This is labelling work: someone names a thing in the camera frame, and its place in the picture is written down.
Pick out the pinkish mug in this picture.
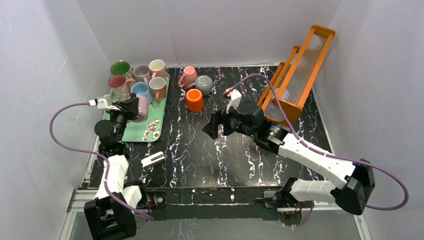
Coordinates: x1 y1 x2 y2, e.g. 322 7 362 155
131 96 149 123

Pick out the pink patterned mug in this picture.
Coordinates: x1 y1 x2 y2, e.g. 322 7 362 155
108 75 136 101

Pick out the light blue upside-down mug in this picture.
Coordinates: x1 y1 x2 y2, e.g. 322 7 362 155
130 82 153 104

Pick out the salmon upside-down mug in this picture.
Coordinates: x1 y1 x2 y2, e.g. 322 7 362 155
149 77 168 102

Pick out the lavender ribbed mug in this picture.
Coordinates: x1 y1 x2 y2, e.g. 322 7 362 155
132 64 152 84

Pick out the cream cartoon mug green interior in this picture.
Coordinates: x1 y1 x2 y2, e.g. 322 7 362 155
110 60 133 79

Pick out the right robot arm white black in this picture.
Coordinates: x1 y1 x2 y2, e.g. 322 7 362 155
202 101 375 215

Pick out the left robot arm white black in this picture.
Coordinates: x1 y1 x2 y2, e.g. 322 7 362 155
84 95 142 240

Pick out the orange upside-down mug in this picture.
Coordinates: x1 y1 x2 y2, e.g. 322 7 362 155
185 88 204 112

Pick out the grey upside-down mug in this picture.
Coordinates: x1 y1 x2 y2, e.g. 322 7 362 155
188 75 213 96

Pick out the pink upside-down mug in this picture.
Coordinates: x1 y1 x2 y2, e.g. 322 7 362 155
178 66 198 89

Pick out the green floral serving tray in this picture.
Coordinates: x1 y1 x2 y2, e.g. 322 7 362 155
94 77 169 145

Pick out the white black small device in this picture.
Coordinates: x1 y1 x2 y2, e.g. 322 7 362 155
141 151 166 169

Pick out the orange wooden dish rack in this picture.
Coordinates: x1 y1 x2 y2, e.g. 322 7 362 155
270 25 336 125

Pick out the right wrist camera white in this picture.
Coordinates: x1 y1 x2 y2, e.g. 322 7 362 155
224 87 242 114

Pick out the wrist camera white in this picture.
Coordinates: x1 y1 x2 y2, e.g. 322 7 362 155
88 94 120 111
224 87 242 114

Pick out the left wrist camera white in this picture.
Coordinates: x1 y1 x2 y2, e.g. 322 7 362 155
88 94 120 111

